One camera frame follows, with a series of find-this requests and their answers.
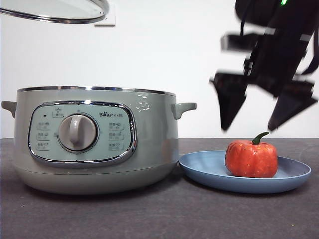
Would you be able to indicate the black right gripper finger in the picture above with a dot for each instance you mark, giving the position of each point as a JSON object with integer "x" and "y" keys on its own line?
{"x": 291, "y": 104}
{"x": 229, "y": 99}

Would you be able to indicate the orange toy pumpkin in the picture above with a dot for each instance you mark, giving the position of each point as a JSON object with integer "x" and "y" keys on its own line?
{"x": 251, "y": 159}

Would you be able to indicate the glass lid with green knob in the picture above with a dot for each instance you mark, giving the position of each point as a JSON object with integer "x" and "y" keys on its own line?
{"x": 49, "y": 10}

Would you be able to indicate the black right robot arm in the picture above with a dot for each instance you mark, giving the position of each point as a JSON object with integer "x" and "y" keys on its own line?
{"x": 261, "y": 12}

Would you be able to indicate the blue plate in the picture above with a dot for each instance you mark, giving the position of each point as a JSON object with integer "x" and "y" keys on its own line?
{"x": 207, "y": 169}

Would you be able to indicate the pale green electric steamer pot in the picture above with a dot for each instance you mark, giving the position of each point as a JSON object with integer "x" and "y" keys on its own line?
{"x": 154, "y": 129}

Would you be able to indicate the white wall socket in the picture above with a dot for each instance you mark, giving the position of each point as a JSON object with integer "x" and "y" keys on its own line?
{"x": 112, "y": 18}

